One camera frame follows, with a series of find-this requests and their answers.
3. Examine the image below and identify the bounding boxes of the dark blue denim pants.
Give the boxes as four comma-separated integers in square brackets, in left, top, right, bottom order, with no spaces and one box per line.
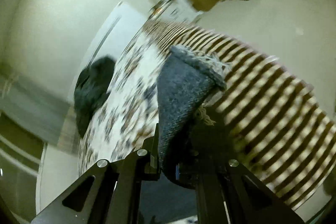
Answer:
[139,45,232,224]

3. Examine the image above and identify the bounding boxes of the dark green cloth pile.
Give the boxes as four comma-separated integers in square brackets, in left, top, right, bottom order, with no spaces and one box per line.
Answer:
[74,56,115,138]

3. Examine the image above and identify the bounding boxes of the floral checkered fleece blanket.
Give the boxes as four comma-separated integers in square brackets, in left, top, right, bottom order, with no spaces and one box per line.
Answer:
[78,20,335,210]

